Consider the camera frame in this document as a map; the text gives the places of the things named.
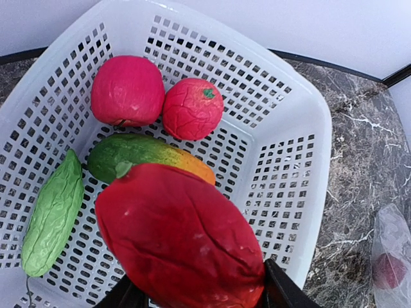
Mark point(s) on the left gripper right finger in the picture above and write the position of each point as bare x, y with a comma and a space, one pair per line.
280, 290

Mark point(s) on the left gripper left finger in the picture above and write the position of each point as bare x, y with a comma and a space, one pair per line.
124, 295

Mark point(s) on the red orange toy mango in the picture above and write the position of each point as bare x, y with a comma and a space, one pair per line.
179, 240

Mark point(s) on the clear dotted zip top bag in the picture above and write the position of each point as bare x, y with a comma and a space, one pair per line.
392, 235

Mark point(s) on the dark red toy fruit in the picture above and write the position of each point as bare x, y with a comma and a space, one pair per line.
388, 272

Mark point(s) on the green toy cucumber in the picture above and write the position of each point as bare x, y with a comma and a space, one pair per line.
53, 217

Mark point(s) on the green orange toy mango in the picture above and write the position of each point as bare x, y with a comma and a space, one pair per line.
130, 149

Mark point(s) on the red toy orange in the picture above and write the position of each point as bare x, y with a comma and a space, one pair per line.
193, 108

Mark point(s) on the red toy apple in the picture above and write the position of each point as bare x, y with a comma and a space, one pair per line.
127, 90

